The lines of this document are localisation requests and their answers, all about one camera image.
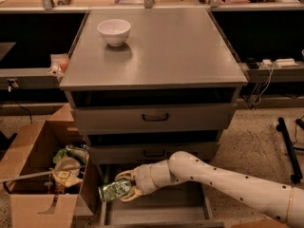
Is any metal rod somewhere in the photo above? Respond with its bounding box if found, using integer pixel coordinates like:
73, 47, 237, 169
0, 165, 86, 183

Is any black stand leg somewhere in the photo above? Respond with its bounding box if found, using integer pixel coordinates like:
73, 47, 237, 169
276, 117, 303, 184

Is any crushed green can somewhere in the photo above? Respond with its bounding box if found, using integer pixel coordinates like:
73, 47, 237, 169
99, 179, 132, 202

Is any top grey drawer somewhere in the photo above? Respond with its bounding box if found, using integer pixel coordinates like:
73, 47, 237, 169
71, 104, 237, 135

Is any middle grey drawer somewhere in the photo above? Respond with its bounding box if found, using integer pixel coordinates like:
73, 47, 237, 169
88, 142, 219, 164

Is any grey drawer cabinet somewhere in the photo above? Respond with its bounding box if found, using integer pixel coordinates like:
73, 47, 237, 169
58, 7, 249, 228

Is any green snack bag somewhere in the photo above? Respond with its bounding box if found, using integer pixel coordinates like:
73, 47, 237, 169
52, 144, 89, 163

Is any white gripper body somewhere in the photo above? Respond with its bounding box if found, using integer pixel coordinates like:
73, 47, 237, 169
135, 164, 158, 195

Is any white power strip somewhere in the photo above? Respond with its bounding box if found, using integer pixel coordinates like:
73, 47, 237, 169
275, 58, 297, 68

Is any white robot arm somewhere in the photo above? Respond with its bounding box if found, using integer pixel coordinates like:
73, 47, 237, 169
115, 151, 304, 228

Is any clear packet with orange item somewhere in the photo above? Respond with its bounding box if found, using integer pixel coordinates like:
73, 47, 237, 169
47, 53, 69, 77

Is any bottom grey drawer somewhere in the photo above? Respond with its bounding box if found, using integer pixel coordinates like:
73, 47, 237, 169
101, 165, 224, 228

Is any round white plate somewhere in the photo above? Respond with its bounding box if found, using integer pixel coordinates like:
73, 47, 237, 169
55, 157, 81, 176

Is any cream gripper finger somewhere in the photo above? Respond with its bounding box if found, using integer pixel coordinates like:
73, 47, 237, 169
115, 170, 135, 181
120, 187, 143, 202

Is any cardboard box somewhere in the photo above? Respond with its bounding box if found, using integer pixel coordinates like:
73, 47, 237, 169
0, 105, 100, 228

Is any white ceramic bowl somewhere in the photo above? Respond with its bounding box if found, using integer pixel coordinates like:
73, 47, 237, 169
97, 19, 131, 47

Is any grey drawer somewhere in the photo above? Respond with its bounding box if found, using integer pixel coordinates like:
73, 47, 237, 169
101, 165, 224, 228
88, 142, 219, 164
71, 104, 237, 135

